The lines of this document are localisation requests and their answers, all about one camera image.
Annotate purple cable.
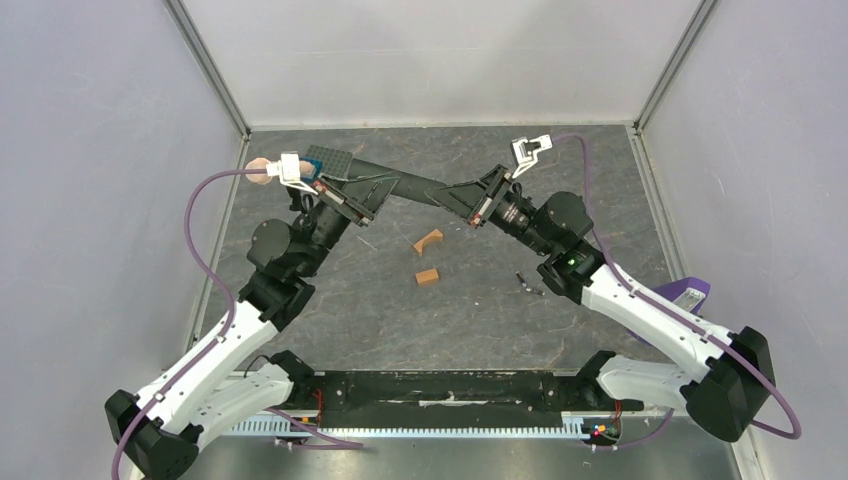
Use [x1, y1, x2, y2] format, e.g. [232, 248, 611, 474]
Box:
[549, 133, 803, 441]
[111, 168, 270, 480]

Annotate curved wooden arch block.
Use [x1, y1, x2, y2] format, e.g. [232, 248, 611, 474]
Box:
[413, 229, 444, 257]

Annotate grey studded base plate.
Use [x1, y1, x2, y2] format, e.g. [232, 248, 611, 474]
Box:
[302, 145, 353, 179]

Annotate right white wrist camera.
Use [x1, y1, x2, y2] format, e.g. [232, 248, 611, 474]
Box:
[510, 134, 553, 179]

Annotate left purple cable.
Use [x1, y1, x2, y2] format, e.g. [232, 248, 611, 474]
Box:
[111, 168, 270, 480]

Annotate blue square block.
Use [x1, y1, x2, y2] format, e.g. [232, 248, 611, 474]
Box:
[299, 159, 323, 183]

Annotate purple plastic holder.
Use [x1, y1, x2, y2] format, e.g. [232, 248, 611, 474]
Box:
[652, 277, 711, 315]

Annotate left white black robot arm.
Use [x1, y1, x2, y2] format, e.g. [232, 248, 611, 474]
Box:
[105, 153, 401, 479]

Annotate beige wooden peg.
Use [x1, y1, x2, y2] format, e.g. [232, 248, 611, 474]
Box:
[245, 157, 272, 185]

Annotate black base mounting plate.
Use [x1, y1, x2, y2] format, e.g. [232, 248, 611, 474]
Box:
[251, 349, 644, 429]

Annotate white slotted cable duct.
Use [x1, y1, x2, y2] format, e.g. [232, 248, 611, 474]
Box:
[223, 415, 591, 440]

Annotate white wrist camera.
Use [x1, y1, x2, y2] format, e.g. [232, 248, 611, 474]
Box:
[267, 152, 317, 195]
[510, 134, 553, 179]

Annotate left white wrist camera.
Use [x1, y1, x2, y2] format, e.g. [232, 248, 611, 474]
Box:
[267, 152, 317, 195]

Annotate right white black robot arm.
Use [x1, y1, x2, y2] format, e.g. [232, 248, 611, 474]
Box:
[426, 167, 774, 442]

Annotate black remote control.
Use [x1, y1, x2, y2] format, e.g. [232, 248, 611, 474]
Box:
[391, 172, 446, 206]

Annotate small wooden rectangular block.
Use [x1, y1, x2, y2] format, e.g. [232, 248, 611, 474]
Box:
[415, 268, 440, 286]

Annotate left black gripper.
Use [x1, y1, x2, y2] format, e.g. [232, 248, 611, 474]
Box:
[296, 170, 401, 277]

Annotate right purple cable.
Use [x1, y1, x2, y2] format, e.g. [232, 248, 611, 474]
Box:
[549, 133, 803, 441]

